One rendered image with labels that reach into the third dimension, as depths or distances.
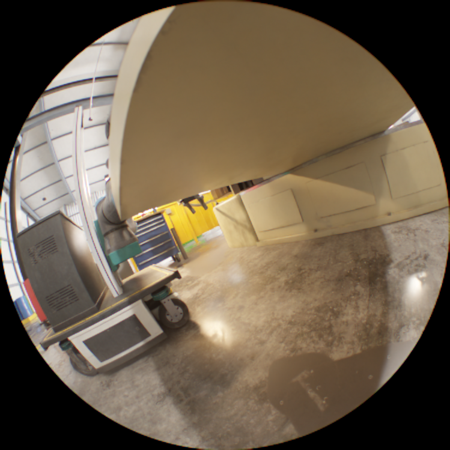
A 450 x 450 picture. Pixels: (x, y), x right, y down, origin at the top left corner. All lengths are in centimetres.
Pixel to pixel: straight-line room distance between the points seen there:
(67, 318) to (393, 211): 200
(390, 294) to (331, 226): 81
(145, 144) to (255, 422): 61
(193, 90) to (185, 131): 7
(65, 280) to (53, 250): 15
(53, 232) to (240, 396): 98
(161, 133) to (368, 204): 122
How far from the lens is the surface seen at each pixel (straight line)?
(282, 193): 133
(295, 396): 51
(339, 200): 122
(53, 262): 88
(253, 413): 52
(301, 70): 20
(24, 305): 874
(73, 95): 980
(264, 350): 60
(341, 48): 21
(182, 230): 397
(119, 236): 74
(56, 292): 90
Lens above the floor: 49
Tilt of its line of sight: 5 degrees down
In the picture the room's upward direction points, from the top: 24 degrees counter-clockwise
